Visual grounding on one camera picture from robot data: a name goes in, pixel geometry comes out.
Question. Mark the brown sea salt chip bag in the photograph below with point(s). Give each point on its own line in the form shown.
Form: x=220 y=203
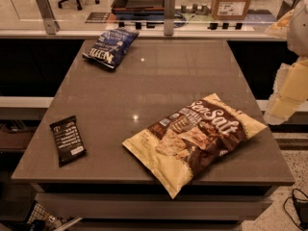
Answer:
x=183 y=144

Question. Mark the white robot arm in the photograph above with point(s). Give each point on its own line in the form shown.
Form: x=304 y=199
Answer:
x=290 y=88

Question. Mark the blue kettle chip bag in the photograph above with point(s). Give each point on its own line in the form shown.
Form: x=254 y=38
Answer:
x=110 y=48

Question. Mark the black snack bar wrapper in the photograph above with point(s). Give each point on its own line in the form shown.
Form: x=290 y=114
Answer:
x=68 y=140

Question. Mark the cardboard box with label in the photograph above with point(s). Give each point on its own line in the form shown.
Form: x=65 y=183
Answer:
x=229 y=9

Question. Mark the middle metal glass post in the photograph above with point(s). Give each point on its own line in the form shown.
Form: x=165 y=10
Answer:
x=169 y=17

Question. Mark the left metal glass post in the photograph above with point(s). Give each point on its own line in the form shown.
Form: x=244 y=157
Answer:
x=50 y=23

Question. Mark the wire basket under table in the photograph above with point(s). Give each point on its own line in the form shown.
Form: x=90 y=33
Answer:
x=40 y=220

